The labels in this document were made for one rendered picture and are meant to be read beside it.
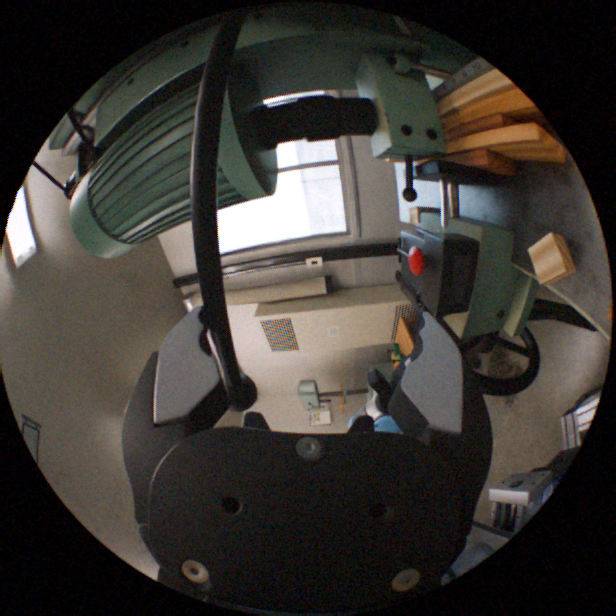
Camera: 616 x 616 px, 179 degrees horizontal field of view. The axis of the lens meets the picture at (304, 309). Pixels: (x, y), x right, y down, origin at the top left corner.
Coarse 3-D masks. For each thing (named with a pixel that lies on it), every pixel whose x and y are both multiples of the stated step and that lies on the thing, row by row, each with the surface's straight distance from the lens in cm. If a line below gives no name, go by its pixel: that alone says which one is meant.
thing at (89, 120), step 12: (252, 12) 32; (204, 24) 33; (180, 36) 33; (156, 48) 35; (168, 48) 34; (144, 60) 35; (132, 72) 37; (120, 84) 38; (108, 96) 40; (96, 108) 41; (84, 120) 44; (84, 132) 46; (72, 144) 49
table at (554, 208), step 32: (544, 128) 26; (480, 192) 30; (512, 192) 27; (544, 192) 24; (576, 192) 23; (416, 224) 48; (512, 224) 27; (544, 224) 24; (576, 224) 23; (576, 256) 23; (576, 288) 23; (608, 288) 22; (512, 320) 31; (608, 320) 22
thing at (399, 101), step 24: (360, 72) 30; (384, 72) 27; (408, 72) 29; (360, 96) 31; (384, 96) 25; (408, 96) 26; (432, 96) 28; (384, 120) 23; (408, 120) 24; (432, 120) 26; (384, 144) 24; (408, 144) 23; (432, 144) 25
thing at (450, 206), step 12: (420, 168) 25; (432, 168) 23; (444, 168) 22; (456, 168) 23; (468, 168) 24; (420, 180) 30; (432, 180) 29; (444, 180) 27; (456, 180) 27; (468, 180) 26; (480, 180) 26; (492, 180) 27; (444, 192) 27; (456, 192) 27; (444, 204) 27; (456, 204) 27; (444, 216) 27; (456, 216) 27
